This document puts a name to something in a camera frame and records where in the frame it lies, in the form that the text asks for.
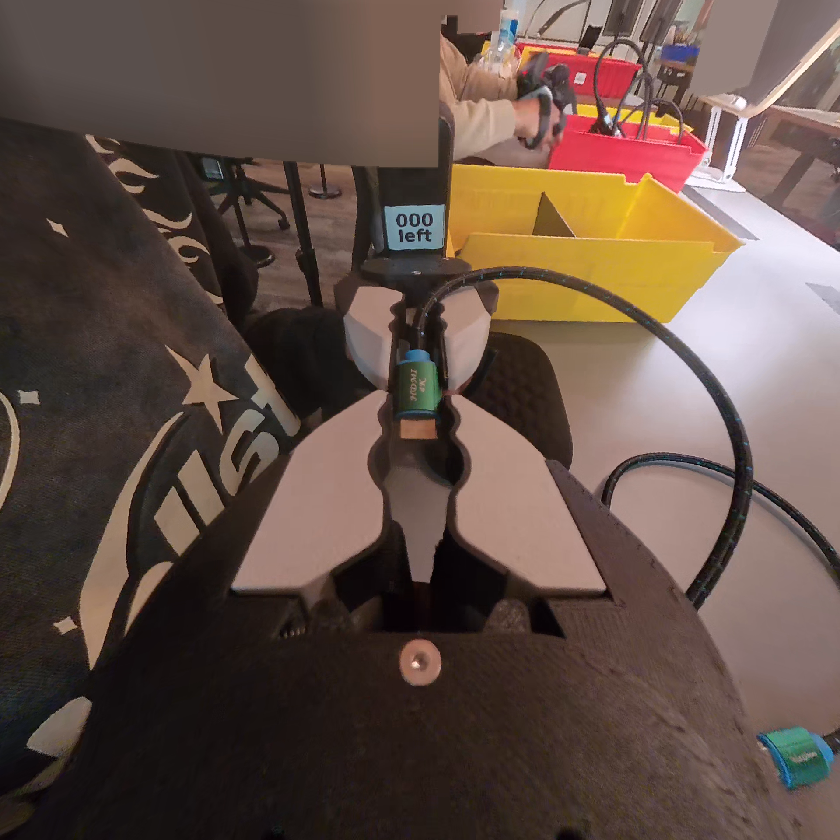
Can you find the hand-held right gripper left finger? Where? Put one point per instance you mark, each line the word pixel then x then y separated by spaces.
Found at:
pixel 308 512

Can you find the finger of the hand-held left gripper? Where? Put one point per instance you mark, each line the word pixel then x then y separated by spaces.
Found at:
pixel 467 334
pixel 367 334

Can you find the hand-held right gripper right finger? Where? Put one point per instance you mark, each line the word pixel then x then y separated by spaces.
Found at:
pixel 525 518

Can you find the another person's forearm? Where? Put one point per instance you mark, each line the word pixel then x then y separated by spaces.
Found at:
pixel 472 118

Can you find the black stand pole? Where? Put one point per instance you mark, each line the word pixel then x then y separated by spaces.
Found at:
pixel 303 236

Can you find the yellow plastic bin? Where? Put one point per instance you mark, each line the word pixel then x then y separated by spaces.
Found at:
pixel 666 121
pixel 590 275

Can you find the black office chair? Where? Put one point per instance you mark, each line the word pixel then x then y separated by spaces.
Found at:
pixel 253 190

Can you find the clear water bottle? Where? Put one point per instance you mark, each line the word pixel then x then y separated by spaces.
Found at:
pixel 504 36

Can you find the red plastic bin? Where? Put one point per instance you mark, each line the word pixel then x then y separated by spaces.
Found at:
pixel 610 69
pixel 617 157

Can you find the white metal stand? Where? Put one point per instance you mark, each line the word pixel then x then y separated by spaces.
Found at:
pixel 715 180

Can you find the blue plastic bin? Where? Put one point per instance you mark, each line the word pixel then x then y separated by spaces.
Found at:
pixel 676 54

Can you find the wooden table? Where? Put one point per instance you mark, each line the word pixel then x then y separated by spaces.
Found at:
pixel 807 115

